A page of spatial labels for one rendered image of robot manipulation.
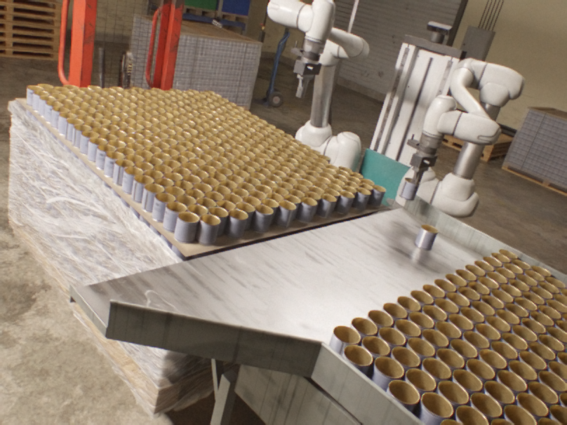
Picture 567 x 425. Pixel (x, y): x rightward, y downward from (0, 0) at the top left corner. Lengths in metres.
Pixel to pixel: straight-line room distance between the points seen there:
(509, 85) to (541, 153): 6.14
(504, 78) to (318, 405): 1.81
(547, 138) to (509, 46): 2.66
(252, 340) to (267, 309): 0.23
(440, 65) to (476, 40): 8.01
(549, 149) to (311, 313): 7.48
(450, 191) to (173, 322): 1.80
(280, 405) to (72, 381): 1.47
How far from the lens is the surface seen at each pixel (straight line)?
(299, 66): 2.15
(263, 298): 1.46
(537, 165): 8.77
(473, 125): 2.14
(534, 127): 8.77
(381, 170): 2.96
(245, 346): 1.21
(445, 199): 2.68
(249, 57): 7.59
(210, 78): 7.25
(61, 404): 2.61
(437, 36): 2.86
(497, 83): 2.63
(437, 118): 2.15
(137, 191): 1.84
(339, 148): 2.91
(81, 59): 2.94
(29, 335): 2.96
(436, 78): 2.89
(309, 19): 2.15
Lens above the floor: 1.88
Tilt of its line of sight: 23 degrees down
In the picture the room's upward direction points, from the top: 14 degrees clockwise
